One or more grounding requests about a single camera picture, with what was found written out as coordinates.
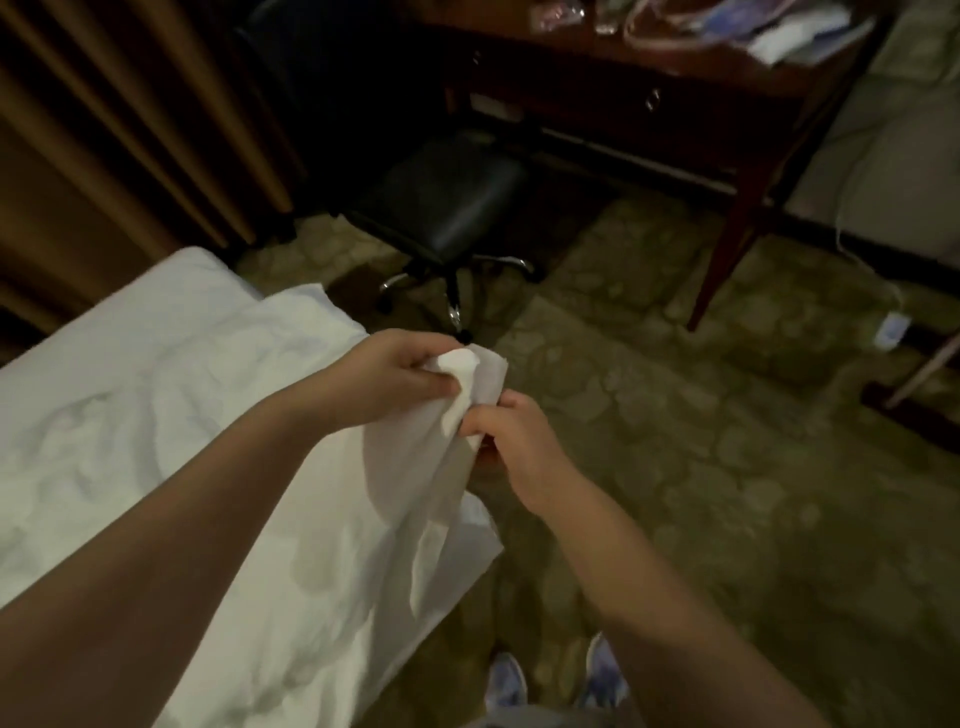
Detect person's right hand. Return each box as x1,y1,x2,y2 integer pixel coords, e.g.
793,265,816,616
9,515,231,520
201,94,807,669
459,390,579,519

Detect person's left hand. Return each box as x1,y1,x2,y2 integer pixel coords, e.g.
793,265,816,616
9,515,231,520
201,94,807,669
292,327,470,437

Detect white duvet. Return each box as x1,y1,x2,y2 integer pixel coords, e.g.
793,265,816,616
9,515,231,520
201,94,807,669
0,285,509,728

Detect white bed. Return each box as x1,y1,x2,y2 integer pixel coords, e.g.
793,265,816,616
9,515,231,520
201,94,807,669
0,247,269,437

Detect person's left forearm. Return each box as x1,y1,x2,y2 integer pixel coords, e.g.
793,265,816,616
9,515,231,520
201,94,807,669
0,382,347,728

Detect person's right forearm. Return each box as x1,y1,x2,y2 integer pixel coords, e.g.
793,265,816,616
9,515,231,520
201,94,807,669
532,472,834,728

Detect person's left dark sneaker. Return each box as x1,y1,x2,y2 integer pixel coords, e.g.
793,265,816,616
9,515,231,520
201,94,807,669
483,649,530,714

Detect black office chair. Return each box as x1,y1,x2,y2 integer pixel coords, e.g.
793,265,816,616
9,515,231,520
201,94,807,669
240,0,545,341

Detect brown curtain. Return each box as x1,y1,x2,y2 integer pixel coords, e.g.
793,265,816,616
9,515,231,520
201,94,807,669
0,0,297,344

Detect white power adapter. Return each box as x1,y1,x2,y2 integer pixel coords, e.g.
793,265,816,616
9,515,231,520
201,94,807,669
873,309,915,356

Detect dark wooden desk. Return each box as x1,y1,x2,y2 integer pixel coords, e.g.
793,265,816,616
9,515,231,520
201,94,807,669
397,0,905,332

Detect pink plastic bag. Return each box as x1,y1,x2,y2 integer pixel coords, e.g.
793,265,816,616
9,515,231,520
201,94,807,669
622,0,782,54

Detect white papers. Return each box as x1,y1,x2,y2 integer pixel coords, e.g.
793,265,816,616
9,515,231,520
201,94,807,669
742,4,860,69

